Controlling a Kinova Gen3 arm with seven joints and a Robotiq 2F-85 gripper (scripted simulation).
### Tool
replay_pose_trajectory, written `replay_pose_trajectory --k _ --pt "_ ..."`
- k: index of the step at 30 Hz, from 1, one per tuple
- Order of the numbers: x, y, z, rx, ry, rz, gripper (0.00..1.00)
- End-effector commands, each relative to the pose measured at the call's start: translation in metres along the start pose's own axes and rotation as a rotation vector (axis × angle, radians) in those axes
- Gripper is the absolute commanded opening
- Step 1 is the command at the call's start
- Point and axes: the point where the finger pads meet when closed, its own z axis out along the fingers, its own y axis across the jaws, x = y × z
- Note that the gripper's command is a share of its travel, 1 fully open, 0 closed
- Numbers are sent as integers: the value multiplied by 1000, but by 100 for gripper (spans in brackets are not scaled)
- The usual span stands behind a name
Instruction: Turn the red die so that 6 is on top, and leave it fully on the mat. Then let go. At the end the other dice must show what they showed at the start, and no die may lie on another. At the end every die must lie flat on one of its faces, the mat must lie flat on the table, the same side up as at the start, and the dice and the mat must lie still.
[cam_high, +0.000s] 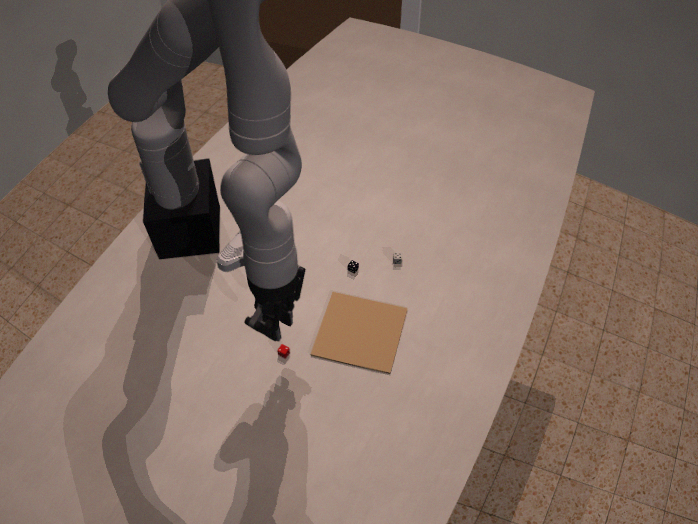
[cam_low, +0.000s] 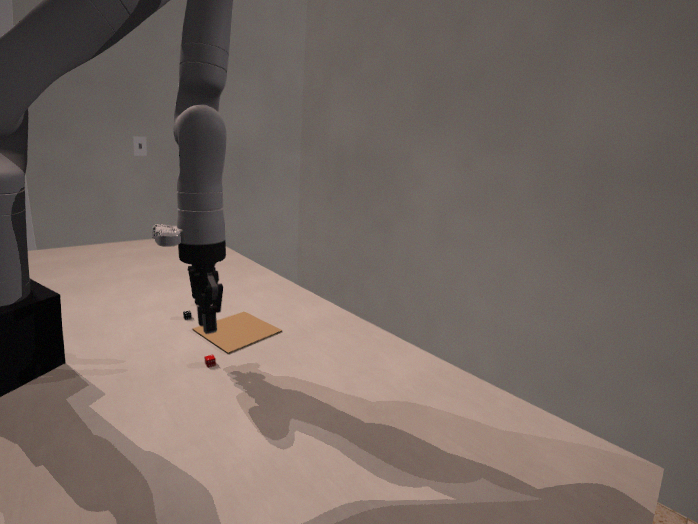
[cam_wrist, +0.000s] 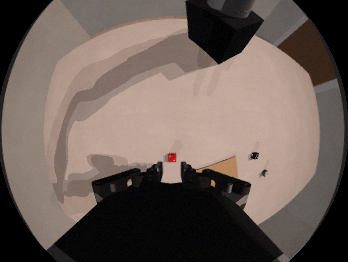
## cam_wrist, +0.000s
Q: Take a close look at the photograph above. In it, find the red die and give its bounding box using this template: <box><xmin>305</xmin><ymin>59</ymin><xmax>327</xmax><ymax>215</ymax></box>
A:
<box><xmin>168</xmin><ymin>153</ymin><xmax>176</xmax><ymax>162</ymax></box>

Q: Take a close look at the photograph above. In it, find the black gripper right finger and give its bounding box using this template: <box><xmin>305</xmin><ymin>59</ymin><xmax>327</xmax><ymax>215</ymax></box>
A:
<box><xmin>181</xmin><ymin>161</ymin><xmax>251</xmax><ymax>210</ymax></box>

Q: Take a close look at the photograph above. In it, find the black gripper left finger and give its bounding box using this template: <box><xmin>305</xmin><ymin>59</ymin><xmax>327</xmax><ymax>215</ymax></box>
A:
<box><xmin>91</xmin><ymin>161</ymin><xmax>163</xmax><ymax>204</ymax></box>

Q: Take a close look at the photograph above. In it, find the tan square mat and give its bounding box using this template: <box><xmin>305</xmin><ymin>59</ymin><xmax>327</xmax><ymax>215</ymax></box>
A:
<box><xmin>196</xmin><ymin>156</ymin><xmax>238</xmax><ymax>187</ymax></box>

